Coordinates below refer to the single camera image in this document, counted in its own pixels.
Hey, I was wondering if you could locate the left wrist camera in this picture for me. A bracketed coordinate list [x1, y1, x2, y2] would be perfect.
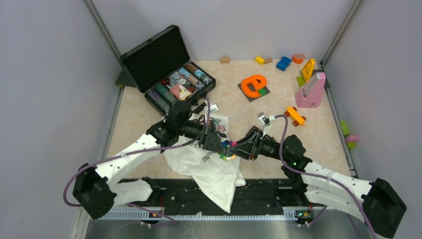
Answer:
[205, 103, 219, 115]

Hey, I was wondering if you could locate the colourful beaded brooch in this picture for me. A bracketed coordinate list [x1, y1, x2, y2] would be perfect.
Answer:
[219, 140, 237, 161]

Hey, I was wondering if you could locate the dark grey square mat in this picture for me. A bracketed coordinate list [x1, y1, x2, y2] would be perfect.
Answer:
[237, 82, 271, 103]

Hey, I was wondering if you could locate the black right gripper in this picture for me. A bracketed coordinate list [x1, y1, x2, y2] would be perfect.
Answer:
[227, 127, 289, 162]

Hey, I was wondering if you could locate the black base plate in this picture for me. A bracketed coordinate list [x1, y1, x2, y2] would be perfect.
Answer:
[135, 178, 316, 216]

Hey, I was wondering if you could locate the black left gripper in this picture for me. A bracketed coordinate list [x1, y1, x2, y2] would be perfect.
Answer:
[178, 119, 227, 154]

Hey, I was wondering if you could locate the orange letter e toy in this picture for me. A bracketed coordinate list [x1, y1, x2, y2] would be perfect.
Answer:
[240, 75, 267, 99]

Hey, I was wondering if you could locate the orange tape roll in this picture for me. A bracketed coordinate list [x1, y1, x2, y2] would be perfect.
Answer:
[292, 54, 305, 64]

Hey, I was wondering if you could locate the white printed t-shirt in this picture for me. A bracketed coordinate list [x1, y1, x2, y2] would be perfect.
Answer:
[163, 114, 246, 214]

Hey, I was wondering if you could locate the yellow toy brick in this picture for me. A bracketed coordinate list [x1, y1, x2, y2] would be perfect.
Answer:
[254, 56, 265, 65]

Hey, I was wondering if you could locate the yellow toy car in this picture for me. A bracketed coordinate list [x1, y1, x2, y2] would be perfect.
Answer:
[284, 107, 306, 126]

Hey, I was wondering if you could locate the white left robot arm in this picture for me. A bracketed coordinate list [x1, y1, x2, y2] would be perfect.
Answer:
[72, 102, 227, 219]

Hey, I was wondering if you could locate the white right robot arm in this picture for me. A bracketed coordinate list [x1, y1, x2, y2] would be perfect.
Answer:
[222, 126, 407, 239]

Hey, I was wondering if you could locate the pink and green toy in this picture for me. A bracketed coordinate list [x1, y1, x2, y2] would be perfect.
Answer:
[339, 120, 359, 149]

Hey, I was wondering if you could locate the black poker chip case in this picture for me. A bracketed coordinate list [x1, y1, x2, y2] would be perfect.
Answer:
[116, 25, 216, 115]

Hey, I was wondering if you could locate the tan wooden block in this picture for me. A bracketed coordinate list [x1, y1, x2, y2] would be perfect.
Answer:
[219, 56, 231, 64]

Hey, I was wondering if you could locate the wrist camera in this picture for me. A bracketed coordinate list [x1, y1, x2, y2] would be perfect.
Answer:
[257, 112, 276, 128]
[205, 103, 219, 115]

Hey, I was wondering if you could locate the pink wedge stand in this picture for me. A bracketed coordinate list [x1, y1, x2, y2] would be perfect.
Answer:
[295, 72, 326, 109]

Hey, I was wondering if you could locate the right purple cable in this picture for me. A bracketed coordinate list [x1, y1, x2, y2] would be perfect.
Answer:
[270, 115, 378, 239]

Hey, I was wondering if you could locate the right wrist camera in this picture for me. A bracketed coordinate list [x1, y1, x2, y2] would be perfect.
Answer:
[257, 112, 276, 128]

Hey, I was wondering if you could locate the yellow perforated toy block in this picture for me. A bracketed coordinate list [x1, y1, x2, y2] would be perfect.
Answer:
[301, 58, 316, 83]

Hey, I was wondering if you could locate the blue toy brick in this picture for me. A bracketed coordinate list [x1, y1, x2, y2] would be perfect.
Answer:
[276, 56, 292, 71]

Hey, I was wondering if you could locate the green flat toy piece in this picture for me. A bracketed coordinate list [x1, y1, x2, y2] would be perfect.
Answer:
[296, 76, 305, 87]

